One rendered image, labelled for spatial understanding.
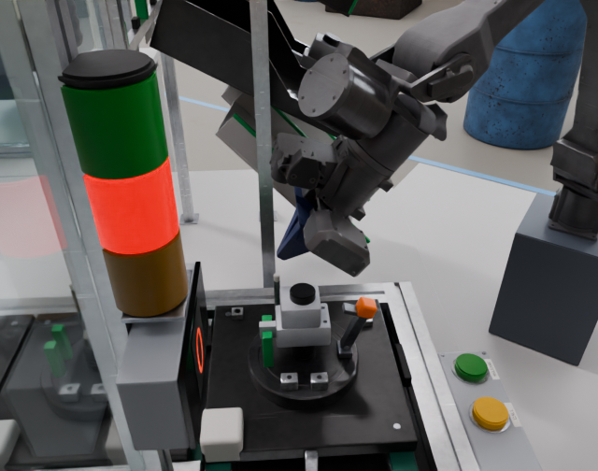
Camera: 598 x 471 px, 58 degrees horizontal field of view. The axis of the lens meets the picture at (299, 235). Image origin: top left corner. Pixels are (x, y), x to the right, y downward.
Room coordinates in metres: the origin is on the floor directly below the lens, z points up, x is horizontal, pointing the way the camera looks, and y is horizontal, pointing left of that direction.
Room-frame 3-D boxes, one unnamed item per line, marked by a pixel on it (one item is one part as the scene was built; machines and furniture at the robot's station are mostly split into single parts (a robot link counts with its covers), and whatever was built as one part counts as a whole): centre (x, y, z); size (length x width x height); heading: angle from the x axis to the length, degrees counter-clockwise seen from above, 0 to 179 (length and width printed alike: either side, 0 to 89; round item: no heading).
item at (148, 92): (0.28, 0.10, 1.38); 0.05 x 0.05 x 0.05
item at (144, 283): (0.28, 0.10, 1.28); 0.05 x 0.05 x 0.05
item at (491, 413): (0.41, -0.23, 0.96); 0.04 x 0.04 x 0.02
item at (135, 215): (0.28, 0.10, 1.33); 0.05 x 0.05 x 0.05
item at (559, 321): (0.67, -0.41, 0.96); 0.14 x 0.14 x 0.20; 58
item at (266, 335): (0.46, 0.04, 1.01); 0.01 x 0.01 x 0.05; 4
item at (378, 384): (0.48, -0.01, 0.96); 0.24 x 0.24 x 0.02; 4
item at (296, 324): (0.48, 0.01, 1.06); 0.08 x 0.04 x 0.07; 94
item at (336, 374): (0.48, -0.01, 0.98); 0.14 x 0.14 x 0.02
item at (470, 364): (0.48, -0.22, 0.96); 0.04 x 0.04 x 0.02
